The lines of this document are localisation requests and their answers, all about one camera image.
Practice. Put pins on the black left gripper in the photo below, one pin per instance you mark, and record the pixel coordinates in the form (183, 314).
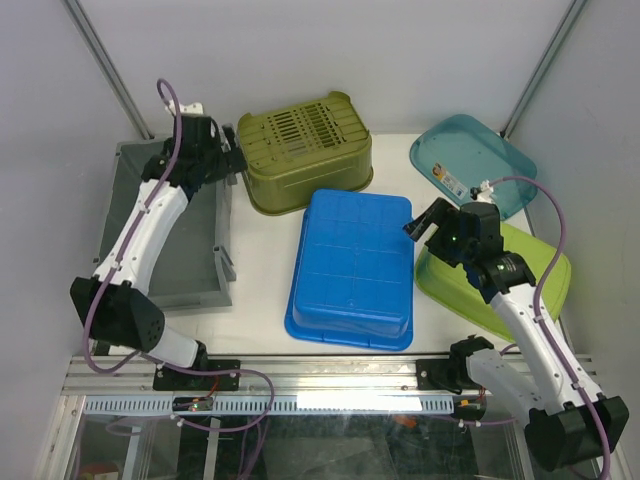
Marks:
(236, 160)

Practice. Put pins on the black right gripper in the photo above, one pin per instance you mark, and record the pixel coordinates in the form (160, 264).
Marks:
(440, 213)

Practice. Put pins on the olive green slotted basket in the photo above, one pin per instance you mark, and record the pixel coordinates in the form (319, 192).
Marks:
(294, 151)

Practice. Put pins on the blue plastic tub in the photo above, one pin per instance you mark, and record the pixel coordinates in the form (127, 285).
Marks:
(353, 276)

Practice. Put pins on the grey plastic storage bin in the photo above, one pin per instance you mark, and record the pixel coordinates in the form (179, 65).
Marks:
(194, 268)

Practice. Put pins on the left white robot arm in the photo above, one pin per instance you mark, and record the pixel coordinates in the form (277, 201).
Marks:
(113, 303)

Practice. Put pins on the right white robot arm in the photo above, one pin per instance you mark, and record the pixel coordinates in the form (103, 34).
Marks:
(566, 417)

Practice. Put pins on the teal translucent plastic tray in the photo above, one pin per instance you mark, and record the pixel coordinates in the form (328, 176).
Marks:
(460, 152)

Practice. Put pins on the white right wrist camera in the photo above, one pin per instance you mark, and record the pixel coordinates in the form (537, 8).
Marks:
(483, 193)

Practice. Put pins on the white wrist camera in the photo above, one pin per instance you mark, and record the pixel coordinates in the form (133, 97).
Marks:
(192, 109)
(483, 193)

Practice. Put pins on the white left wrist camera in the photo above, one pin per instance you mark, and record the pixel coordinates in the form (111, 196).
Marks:
(192, 109)

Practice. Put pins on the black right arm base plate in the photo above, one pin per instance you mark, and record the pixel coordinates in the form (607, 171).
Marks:
(443, 374)

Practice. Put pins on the white slotted cable duct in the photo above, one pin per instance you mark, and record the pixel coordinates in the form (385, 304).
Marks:
(254, 405)

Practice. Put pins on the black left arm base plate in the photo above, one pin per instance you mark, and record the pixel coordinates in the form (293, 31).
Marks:
(167, 379)

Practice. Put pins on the aluminium mounting rail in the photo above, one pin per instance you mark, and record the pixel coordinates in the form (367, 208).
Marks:
(289, 374)

